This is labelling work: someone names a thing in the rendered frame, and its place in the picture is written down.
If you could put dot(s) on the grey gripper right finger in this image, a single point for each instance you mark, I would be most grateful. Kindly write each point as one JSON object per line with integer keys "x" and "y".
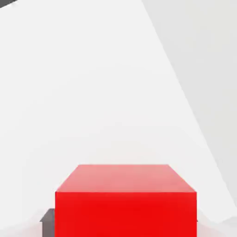
{"x": 200, "y": 230}

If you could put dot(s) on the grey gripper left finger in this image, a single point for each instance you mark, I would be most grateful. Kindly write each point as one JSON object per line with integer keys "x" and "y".
{"x": 48, "y": 225}

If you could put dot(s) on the small red cube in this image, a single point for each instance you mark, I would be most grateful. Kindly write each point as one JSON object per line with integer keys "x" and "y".
{"x": 125, "y": 213}

